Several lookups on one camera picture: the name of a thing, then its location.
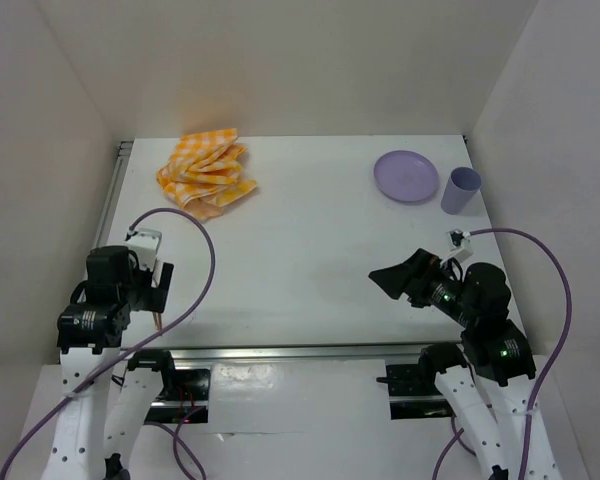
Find purple plastic cup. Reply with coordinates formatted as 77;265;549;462
441;167;482;215

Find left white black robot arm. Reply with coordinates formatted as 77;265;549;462
42;241;179;479

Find aluminium rail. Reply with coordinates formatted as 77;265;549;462
93;140;134;248
122;344;464;362

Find yellow white checkered cloth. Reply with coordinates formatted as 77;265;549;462
156;128;258;222

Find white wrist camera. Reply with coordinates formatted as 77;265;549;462
125;228;162;271
442;229;473;264

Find purple plastic plate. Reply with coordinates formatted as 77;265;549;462
372;150;440;203

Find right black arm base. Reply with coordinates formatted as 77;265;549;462
376;364;453;420

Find copper fork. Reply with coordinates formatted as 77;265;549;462
152;312;163;331

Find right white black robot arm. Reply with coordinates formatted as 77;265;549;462
369;249;562;479

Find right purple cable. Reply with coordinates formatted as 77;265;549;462
432;227;573;480

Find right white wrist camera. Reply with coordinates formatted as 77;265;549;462
442;229;473;264

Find aluminium left side rail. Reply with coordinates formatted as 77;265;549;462
93;140;134;248

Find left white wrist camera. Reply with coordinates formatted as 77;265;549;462
125;228;162;271

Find purple cable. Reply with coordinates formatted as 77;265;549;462
432;227;573;480
0;208;217;480

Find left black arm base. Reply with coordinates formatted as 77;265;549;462
107;350;211;427

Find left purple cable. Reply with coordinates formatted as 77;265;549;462
0;208;217;480

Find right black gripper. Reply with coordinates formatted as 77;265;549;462
367;245;476;324

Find aluminium front rail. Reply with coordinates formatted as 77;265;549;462
122;344;464;362

